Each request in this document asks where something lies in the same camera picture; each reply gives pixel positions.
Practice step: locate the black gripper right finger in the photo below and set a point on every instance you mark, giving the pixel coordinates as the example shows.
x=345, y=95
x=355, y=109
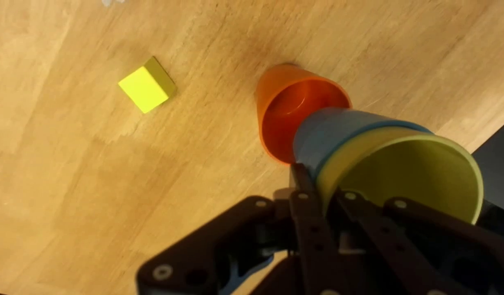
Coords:
x=425, y=255

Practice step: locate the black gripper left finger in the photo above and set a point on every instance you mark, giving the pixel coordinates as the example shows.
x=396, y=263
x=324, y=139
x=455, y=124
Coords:
x=311, y=239

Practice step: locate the yellow plastic cup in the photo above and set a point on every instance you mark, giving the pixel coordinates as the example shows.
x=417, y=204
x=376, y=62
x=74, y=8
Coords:
x=416, y=173

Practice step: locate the blue plastic cup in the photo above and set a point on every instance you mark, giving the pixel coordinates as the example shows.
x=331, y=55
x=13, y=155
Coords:
x=327, y=132

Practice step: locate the orange plastic cup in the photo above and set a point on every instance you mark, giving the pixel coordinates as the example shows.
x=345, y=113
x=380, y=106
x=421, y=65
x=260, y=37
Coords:
x=286, y=108

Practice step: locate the yellow cube block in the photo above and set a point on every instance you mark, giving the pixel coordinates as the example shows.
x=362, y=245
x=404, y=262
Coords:
x=146, y=86

